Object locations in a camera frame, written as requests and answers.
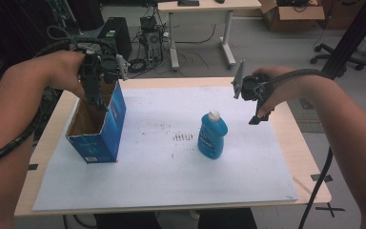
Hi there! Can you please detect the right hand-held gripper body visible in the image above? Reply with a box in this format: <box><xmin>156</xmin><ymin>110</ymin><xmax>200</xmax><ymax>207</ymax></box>
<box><xmin>231</xmin><ymin>58</ymin><xmax>275</xmax><ymax>103</ymax></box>

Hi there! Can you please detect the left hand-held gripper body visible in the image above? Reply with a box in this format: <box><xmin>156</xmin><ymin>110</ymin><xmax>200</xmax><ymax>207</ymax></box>
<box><xmin>77</xmin><ymin>52</ymin><xmax>132</xmax><ymax>85</ymax></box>

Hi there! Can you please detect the blue cardboard box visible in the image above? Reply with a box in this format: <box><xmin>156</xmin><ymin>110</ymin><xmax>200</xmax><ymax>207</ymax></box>
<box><xmin>65</xmin><ymin>79</ymin><xmax>128</xmax><ymax>165</ymax></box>

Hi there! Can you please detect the blue bottle with white cap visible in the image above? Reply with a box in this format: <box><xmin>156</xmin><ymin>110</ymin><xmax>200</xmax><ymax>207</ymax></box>
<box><xmin>197</xmin><ymin>109</ymin><xmax>229</xmax><ymax>160</ymax></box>

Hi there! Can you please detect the person's right hand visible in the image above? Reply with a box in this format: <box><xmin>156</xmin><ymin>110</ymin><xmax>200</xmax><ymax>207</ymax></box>
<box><xmin>252</xmin><ymin>65</ymin><xmax>310</xmax><ymax>119</ymax></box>

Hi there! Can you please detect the person's left hand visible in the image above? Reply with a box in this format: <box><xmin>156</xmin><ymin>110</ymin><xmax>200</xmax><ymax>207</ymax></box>
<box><xmin>45</xmin><ymin>50</ymin><xmax>88</xmax><ymax>98</ymax></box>

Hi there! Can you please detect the black computer tower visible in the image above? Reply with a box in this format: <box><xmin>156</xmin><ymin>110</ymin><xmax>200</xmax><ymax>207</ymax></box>
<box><xmin>97</xmin><ymin>16</ymin><xmax>133</xmax><ymax>61</ymax></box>

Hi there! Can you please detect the grey open computer case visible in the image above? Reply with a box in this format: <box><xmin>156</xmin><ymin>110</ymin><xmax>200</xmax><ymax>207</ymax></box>
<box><xmin>144</xmin><ymin>30</ymin><xmax>165</xmax><ymax>65</ymax></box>

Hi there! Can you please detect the small black device box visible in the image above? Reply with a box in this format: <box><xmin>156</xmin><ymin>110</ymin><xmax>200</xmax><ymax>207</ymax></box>
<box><xmin>139</xmin><ymin>15</ymin><xmax>158</xmax><ymax>32</ymax></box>

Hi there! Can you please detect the beige tape strip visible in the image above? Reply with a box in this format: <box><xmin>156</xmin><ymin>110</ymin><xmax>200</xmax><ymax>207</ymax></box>
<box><xmin>292</xmin><ymin>176</ymin><xmax>315</xmax><ymax>197</ymax></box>

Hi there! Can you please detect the open brown cardboard box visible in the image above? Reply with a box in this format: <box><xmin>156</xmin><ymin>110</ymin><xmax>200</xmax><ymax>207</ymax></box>
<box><xmin>259</xmin><ymin>0</ymin><xmax>326</xmax><ymax>32</ymax></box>

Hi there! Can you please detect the white desk with light top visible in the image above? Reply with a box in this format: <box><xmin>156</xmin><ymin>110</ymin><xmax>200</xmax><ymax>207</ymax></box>
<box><xmin>156</xmin><ymin>0</ymin><xmax>263</xmax><ymax>72</ymax></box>

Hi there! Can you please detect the dark curtain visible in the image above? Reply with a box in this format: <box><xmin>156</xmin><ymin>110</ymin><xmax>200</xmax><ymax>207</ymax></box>
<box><xmin>0</xmin><ymin>0</ymin><xmax>72</xmax><ymax>84</ymax></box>

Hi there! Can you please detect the white paper sheet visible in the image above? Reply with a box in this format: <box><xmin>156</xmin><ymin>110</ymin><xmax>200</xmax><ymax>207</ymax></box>
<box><xmin>31</xmin><ymin>86</ymin><xmax>299</xmax><ymax>212</ymax></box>

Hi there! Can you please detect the person's right leg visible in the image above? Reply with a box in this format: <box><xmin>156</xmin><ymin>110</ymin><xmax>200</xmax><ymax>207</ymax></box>
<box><xmin>198</xmin><ymin>207</ymin><xmax>258</xmax><ymax>229</ymax></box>

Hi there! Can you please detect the person's leg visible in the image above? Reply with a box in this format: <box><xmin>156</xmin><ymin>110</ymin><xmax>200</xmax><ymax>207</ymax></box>
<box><xmin>198</xmin><ymin>207</ymin><xmax>258</xmax><ymax>229</ymax></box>
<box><xmin>93</xmin><ymin>211</ymin><xmax>160</xmax><ymax>229</ymax></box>

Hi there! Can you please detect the black keyboard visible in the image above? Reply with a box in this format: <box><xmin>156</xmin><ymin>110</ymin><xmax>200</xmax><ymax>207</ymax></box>
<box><xmin>176</xmin><ymin>0</ymin><xmax>201</xmax><ymax>8</ymax></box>

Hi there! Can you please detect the black metal stand pole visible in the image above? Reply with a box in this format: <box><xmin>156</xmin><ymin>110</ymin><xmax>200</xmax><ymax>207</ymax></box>
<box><xmin>320</xmin><ymin>0</ymin><xmax>366</xmax><ymax>80</ymax></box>

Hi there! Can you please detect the person's left leg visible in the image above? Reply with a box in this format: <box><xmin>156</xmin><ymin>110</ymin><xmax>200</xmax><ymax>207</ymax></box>
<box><xmin>93</xmin><ymin>211</ymin><xmax>160</xmax><ymax>229</ymax></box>

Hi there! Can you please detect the coiled black cable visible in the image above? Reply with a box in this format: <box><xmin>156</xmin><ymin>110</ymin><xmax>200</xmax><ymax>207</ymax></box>
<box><xmin>127</xmin><ymin>57</ymin><xmax>148</xmax><ymax>73</ymax></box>

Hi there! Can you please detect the black floor cable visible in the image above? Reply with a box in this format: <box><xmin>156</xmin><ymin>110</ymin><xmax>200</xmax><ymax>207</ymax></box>
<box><xmin>174</xmin><ymin>23</ymin><xmax>218</xmax><ymax>46</ymax></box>

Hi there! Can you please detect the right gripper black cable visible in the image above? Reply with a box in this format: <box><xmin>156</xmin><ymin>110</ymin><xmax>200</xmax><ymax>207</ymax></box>
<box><xmin>260</xmin><ymin>68</ymin><xmax>335</xmax><ymax>229</ymax></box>

